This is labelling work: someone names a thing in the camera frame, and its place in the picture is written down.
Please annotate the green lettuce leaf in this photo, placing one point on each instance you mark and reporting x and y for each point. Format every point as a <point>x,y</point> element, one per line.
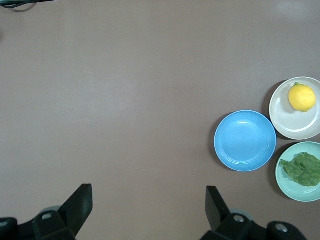
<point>305,170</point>

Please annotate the blue plate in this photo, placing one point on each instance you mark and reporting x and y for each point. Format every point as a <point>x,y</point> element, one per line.
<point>245,141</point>

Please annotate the beige plate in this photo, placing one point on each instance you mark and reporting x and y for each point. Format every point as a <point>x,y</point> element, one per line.
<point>287,120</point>

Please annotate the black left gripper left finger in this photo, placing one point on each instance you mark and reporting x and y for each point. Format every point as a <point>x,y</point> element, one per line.
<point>80,202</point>

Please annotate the mint green plate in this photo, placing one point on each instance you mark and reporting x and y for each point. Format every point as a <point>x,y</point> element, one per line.
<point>295,190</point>

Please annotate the yellow lemon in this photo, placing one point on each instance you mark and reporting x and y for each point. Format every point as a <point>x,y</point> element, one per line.
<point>302,97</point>

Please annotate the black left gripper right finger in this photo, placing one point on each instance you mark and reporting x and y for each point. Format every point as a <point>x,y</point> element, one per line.
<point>213,205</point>

